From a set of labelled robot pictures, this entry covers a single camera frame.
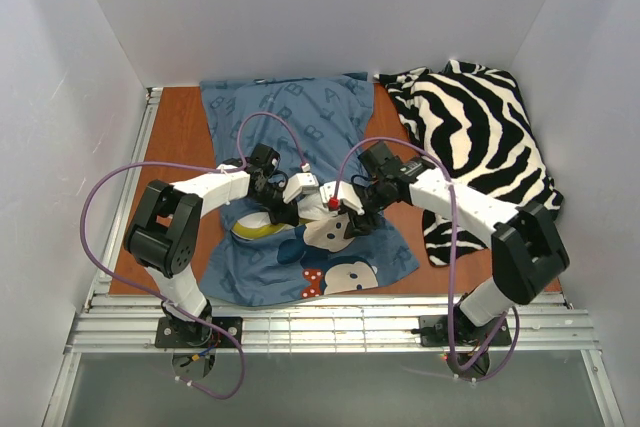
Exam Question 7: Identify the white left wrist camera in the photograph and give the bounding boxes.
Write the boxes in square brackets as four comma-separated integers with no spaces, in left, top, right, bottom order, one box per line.
[282,172,319,204]

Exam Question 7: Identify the blue letter print pillowcase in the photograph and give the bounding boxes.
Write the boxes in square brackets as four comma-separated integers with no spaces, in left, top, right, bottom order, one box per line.
[200,73,419,307]

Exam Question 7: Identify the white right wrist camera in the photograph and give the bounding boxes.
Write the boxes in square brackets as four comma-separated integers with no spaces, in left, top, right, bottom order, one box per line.
[319,181,365,215]

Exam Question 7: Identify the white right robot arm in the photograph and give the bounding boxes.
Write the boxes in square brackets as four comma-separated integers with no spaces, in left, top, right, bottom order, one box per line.
[327,137,570,333]

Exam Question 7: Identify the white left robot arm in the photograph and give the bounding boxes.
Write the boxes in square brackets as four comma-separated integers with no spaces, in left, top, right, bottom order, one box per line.
[123,144,300,347]

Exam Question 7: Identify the aluminium mounting rail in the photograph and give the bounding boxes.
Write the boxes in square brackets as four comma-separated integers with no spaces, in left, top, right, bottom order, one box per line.
[66,293,600,354]

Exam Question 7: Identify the white pillow with yellow edge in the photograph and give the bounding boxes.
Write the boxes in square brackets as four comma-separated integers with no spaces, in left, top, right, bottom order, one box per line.
[231,193,338,241]

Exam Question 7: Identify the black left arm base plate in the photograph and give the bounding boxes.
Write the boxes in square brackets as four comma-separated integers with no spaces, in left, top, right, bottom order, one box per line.
[154,317,243,350]

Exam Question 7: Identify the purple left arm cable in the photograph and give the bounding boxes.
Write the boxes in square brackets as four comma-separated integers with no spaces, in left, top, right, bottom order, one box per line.
[80,112,311,401]

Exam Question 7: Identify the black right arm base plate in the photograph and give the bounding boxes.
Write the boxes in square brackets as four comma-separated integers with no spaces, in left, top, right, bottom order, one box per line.
[418,314,513,348]

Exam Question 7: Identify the zebra print blanket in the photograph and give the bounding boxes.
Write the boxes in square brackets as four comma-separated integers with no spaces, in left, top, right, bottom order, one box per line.
[373,59,565,268]

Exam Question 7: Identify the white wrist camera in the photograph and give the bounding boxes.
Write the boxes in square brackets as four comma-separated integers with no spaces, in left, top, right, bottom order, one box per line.
[319,181,365,215]
[282,172,319,204]

